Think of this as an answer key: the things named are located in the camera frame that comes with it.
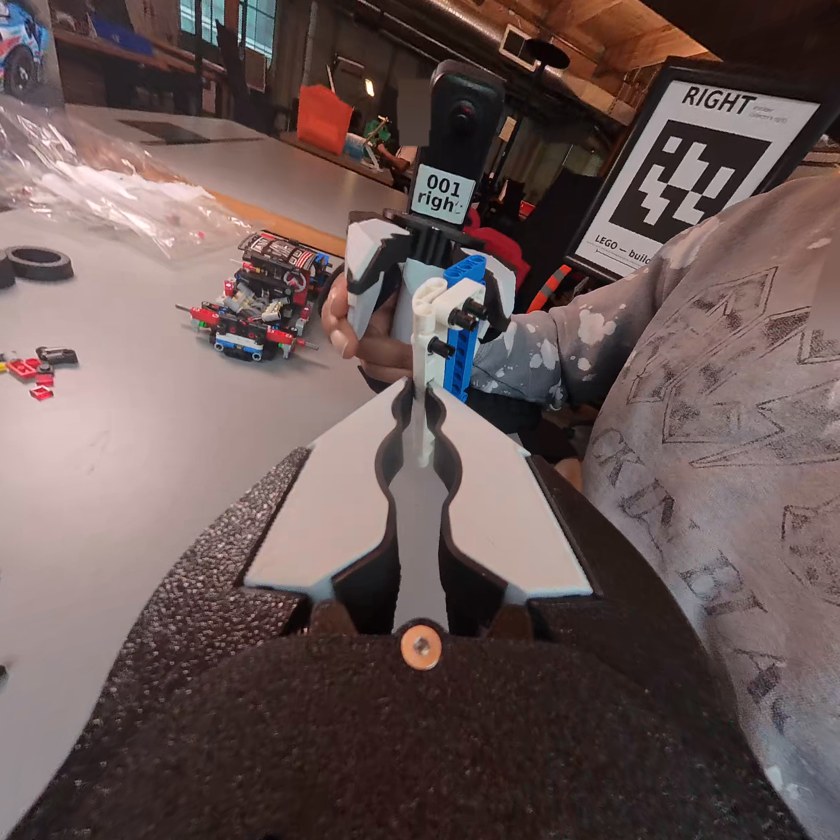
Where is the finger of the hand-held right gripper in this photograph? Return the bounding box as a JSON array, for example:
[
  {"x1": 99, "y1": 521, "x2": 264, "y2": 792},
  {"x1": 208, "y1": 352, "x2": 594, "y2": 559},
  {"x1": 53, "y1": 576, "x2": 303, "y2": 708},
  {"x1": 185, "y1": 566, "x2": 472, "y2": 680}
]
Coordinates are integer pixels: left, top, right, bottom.
[
  {"x1": 344, "y1": 217, "x2": 411, "y2": 360},
  {"x1": 481, "y1": 252, "x2": 521, "y2": 345}
]

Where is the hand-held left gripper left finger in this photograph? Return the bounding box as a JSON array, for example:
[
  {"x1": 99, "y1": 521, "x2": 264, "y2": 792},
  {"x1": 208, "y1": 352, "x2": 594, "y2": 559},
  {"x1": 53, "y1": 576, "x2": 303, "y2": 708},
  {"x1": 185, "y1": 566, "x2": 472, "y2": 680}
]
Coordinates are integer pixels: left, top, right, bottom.
[{"x1": 246, "y1": 381, "x2": 413, "y2": 602}]

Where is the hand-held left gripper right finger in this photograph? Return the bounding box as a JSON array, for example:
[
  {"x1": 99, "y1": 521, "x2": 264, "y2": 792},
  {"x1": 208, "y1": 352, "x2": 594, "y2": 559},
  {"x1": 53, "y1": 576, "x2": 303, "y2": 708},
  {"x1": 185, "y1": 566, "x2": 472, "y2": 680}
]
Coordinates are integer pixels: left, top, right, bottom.
[{"x1": 425, "y1": 387, "x2": 595, "y2": 602}]

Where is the white and blue brick assembly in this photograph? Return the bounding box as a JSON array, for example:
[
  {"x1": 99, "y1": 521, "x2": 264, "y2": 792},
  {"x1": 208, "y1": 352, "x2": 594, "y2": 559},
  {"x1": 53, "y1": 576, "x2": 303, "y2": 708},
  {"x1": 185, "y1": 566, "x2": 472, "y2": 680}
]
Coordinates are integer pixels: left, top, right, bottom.
[{"x1": 410, "y1": 251, "x2": 492, "y2": 470}]

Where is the person's right forearm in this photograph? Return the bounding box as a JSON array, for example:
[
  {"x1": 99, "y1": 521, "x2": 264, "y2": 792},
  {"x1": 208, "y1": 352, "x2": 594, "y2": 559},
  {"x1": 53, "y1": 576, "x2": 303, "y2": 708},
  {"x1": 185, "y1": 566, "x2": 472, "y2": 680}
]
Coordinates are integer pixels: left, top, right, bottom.
[{"x1": 469, "y1": 262, "x2": 664, "y2": 414}]

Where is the grey desk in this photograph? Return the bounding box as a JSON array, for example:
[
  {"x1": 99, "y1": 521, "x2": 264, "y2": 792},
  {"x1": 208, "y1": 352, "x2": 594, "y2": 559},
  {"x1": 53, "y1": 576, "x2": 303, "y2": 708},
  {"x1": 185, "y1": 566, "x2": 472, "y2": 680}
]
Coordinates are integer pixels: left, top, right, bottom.
[{"x1": 0, "y1": 197, "x2": 421, "y2": 811}]

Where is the person's right hand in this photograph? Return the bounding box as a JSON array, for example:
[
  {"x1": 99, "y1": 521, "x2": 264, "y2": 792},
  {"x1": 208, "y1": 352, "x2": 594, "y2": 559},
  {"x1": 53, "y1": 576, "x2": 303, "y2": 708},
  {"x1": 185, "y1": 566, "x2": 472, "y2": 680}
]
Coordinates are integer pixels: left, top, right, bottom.
[{"x1": 320, "y1": 272, "x2": 421, "y2": 389}]

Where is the orange black striped object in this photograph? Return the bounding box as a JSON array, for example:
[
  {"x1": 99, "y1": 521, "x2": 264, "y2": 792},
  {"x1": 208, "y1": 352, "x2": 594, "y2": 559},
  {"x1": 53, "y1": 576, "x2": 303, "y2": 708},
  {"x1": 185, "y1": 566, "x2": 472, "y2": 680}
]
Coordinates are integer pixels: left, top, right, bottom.
[{"x1": 528, "y1": 264, "x2": 572, "y2": 312}]

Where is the red chair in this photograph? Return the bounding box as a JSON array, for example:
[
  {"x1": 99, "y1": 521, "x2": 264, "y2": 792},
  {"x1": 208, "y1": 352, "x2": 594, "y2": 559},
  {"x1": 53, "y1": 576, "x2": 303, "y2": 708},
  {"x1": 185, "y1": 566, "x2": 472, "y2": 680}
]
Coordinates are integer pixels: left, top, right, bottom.
[{"x1": 469, "y1": 226, "x2": 531, "y2": 290}]

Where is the wooden strip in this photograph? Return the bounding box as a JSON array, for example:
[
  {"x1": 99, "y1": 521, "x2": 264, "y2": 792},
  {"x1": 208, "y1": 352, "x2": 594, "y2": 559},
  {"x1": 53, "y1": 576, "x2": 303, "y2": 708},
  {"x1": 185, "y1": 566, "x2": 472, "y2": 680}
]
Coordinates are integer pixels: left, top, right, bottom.
[{"x1": 141, "y1": 157, "x2": 352, "y2": 242}]

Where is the partly built brick toy car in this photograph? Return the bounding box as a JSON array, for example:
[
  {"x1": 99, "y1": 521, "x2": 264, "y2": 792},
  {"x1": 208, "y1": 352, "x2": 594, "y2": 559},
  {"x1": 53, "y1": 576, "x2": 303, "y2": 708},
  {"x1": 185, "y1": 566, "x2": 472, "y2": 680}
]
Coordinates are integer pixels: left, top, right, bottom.
[{"x1": 176, "y1": 230, "x2": 347, "y2": 363}]

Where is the grey table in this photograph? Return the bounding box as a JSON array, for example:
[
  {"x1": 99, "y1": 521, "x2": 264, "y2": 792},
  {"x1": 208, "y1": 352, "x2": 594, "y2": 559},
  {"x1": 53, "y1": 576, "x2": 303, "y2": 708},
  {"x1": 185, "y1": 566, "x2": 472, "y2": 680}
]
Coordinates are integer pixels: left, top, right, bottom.
[{"x1": 66, "y1": 104, "x2": 411, "y2": 214}]

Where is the orange crate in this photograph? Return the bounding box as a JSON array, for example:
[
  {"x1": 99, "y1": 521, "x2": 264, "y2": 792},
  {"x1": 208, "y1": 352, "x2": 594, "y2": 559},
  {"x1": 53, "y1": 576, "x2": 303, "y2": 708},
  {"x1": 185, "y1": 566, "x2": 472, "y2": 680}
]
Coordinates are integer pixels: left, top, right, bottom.
[{"x1": 297, "y1": 84, "x2": 354, "y2": 155}]

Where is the black-framed marker sign board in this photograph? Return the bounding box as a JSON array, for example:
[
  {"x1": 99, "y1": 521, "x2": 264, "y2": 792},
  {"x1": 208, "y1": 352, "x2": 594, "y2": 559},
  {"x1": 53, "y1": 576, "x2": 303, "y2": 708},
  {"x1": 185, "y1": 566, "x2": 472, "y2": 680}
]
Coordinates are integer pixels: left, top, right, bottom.
[{"x1": 564, "y1": 56, "x2": 824, "y2": 283}]

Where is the person's grey printed shirt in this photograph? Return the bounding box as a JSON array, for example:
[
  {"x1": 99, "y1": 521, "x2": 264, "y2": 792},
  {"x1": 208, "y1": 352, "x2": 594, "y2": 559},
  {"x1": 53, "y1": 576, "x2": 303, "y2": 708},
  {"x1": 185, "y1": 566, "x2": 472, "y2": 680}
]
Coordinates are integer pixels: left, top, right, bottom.
[{"x1": 577, "y1": 172, "x2": 840, "y2": 840}]

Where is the dark table mat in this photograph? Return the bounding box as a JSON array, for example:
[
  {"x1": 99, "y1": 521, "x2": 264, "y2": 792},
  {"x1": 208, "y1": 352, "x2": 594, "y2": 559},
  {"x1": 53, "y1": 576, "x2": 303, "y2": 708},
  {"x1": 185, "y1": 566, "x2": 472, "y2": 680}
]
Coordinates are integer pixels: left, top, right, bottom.
[{"x1": 118, "y1": 119, "x2": 211, "y2": 145}]

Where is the clear plastic bag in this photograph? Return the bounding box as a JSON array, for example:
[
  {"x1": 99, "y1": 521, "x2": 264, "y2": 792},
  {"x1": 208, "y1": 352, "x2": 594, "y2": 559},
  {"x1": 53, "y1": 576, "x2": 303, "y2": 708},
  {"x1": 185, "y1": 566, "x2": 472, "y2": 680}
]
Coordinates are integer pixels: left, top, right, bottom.
[{"x1": 0, "y1": 98, "x2": 258, "y2": 260}]

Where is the blue storage bin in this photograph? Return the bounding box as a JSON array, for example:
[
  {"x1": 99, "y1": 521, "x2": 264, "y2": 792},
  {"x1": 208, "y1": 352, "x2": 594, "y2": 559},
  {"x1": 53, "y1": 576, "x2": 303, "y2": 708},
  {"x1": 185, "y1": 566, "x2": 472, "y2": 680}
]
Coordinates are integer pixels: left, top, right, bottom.
[{"x1": 92, "y1": 13, "x2": 173, "y2": 67}]

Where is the toy car picture box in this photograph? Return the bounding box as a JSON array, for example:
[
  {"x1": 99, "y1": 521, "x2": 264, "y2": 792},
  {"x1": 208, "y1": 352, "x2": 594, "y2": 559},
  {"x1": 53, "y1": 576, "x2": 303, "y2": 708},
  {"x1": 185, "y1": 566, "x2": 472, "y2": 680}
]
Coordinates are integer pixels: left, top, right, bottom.
[{"x1": 0, "y1": 0, "x2": 63, "y2": 109}]

